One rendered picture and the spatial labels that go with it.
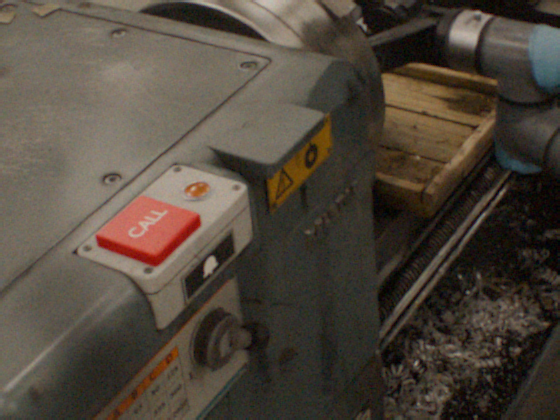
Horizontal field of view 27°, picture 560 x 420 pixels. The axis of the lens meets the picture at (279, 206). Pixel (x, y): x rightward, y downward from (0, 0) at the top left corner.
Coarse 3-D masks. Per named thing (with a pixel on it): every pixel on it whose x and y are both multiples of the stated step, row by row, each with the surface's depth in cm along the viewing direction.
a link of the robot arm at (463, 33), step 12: (468, 12) 144; (480, 12) 142; (456, 24) 143; (468, 24) 142; (480, 24) 141; (456, 36) 142; (468, 36) 141; (456, 48) 142; (468, 48) 142; (456, 60) 143; (468, 60) 142; (468, 72) 145
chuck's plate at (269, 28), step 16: (160, 0) 130; (176, 0) 128; (192, 0) 127; (208, 0) 126; (224, 0) 126; (240, 0) 126; (160, 16) 131; (176, 16) 130; (192, 16) 129; (208, 16) 127; (224, 16) 125; (240, 16) 124; (256, 16) 125; (272, 16) 125; (240, 32) 126; (256, 32) 124; (272, 32) 124; (288, 32) 125; (304, 48) 125
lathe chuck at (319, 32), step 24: (264, 0) 127; (288, 0) 128; (312, 0) 129; (288, 24) 126; (312, 24) 127; (336, 24) 129; (312, 48) 126; (336, 48) 128; (360, 48) 131; (360, 72) 130; (384, 96) 135; (384, 120) 137
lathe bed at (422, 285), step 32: (480, 160) 166; (480, 192) 169; (384, 224) 156; (416, 224) 155; (448, 224) 163; (480, 224) 175; (384, 256) 149; (416, 256) 157; (448, 256) 169; (384, 288) 153; (416, 288) 159; (384, 320) 152
